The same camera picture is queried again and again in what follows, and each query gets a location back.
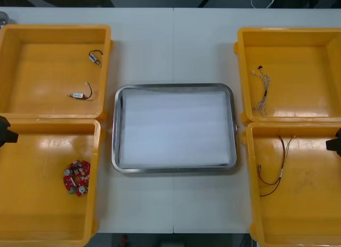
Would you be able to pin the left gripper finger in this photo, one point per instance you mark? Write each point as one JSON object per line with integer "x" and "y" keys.
{"x": 8, "y": 136}
{"x": 4, "y": 122}

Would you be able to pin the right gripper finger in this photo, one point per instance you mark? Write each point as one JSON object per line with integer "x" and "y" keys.
{"x": 334, "y": 146}
{"x": 339, "y": 134}

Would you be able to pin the yellow-orange plastic bin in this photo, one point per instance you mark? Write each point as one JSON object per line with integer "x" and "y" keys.
{"x": 40, "y": 71}
{"x": 306, "y": 71}
{"x": 32, "y": 204}
{"x": 306, "y": 217}

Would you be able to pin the metal solenoid with blue label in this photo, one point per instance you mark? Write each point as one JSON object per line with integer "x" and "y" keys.
{"x": 93, "y": 58}
{"x": 78, "y": 94}

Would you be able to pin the round red circuit board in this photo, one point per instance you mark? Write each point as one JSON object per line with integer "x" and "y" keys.
{"x": 77, "y": 177}

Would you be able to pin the grey object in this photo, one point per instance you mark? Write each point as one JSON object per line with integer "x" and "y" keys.
{"x": 3, "y": 18}

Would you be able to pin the steel tray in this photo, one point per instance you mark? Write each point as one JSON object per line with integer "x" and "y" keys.
{"x": 115, "y": 140}

